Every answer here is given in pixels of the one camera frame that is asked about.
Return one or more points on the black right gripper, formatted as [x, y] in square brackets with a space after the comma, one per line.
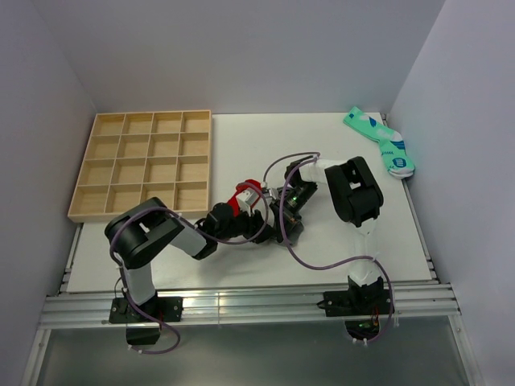
[290, 219]

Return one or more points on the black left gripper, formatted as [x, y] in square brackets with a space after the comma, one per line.
[254, 221]

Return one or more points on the red Santa sock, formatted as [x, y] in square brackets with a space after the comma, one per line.
[247, 184]

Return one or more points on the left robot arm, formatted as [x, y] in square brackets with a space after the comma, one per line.
[138, 236]

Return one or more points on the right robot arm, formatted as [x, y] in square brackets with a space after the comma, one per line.
[357, 200]

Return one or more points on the wooden compartment tray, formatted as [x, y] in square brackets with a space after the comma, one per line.
[132, 157]

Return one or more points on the mint green patterned sock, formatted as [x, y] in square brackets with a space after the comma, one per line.
[391, 144]

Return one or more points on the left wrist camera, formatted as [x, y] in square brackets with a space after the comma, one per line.
[247, 199]

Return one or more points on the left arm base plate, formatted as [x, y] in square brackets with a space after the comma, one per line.
[167, 309]

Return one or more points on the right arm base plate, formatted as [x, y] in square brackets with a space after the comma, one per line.
[355, 302]

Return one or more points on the aluminium frame rail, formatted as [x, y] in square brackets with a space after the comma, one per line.
[251, 305]

